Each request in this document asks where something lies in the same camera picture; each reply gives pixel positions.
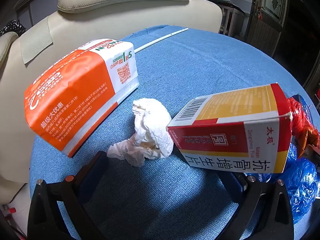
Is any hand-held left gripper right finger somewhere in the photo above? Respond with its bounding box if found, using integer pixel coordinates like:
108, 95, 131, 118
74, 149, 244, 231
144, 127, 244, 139
220, 172, 294, 240

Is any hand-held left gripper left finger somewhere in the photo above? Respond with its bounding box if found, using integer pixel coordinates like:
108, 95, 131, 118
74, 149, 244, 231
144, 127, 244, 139
27, 151, 110, 240

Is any red yellow medicine box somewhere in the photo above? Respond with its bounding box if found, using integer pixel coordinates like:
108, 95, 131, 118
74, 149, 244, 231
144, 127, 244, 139
167, 83, 293, 173

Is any crumpled white tissue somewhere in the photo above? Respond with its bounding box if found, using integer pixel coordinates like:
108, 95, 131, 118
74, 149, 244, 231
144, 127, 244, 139
107, 98, 174, 167

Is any blue plastic bag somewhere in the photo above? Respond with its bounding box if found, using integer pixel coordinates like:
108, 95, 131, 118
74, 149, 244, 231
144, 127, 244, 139
246, 94, 320, 225

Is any orange white paper bag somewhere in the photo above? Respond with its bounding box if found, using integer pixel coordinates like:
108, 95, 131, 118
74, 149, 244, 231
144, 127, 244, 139
24, 38, 139, 158

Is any red plastic bag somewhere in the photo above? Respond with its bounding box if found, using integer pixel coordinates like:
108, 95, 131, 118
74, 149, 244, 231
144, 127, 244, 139
286, 97, 313, 140

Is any white thin stick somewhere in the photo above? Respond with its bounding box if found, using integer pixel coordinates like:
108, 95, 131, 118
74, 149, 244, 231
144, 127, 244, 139
134, 28, 188, 53

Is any beige leather chair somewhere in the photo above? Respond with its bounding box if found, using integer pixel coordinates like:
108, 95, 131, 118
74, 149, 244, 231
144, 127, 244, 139
0, 31, 19, 67
0, 0, 223, 189

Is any wooden slatted crib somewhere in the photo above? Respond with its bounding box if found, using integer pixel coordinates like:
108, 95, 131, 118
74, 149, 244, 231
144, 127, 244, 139
219, 1, 244, 37

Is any dark floral cloth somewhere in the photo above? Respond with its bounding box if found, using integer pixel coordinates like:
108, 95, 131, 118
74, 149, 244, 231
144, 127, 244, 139
0, 19, 21, 37

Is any dark wooden glass door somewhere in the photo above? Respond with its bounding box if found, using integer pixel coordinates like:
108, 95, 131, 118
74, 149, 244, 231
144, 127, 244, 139
247, 0, 289, 52

